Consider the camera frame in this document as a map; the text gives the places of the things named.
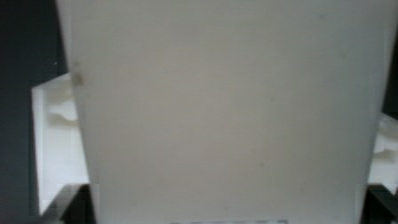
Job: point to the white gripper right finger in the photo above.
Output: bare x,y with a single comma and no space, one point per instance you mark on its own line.
380,206

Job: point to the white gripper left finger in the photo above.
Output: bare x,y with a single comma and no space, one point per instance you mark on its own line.
69,209

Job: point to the white cabinet body box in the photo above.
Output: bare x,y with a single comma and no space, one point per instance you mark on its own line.
59,150

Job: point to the white cabinet top block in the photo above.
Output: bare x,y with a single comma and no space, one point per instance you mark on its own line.
229,90

